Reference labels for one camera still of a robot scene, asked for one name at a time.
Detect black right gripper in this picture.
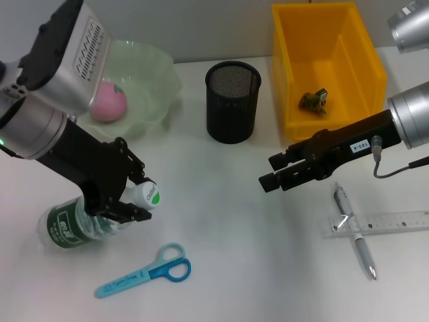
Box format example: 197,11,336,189
258,109,402,194

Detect yellow plastic bin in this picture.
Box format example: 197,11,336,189
271,2,389,142

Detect green plastic wrapper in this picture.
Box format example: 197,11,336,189
298,87,329,117

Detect pink toy peach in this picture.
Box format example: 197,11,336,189
90,80,128,124

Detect blue capped scissors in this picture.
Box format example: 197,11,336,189
95,241,192,299

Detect clear green-label water bottle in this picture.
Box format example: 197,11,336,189
36,180,164,251

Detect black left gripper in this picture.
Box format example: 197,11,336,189
35,117,155,224

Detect right arm wrist cable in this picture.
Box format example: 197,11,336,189
370,136,429,178

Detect clear plastic ruler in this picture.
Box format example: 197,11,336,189
318,210,429,239

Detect grey mechanical pen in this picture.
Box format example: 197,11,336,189
333,181,378,281

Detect pale green wavy fruit bowl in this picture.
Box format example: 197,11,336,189
78,40,184,140

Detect black mesh pen holder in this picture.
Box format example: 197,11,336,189
204,60,262,145

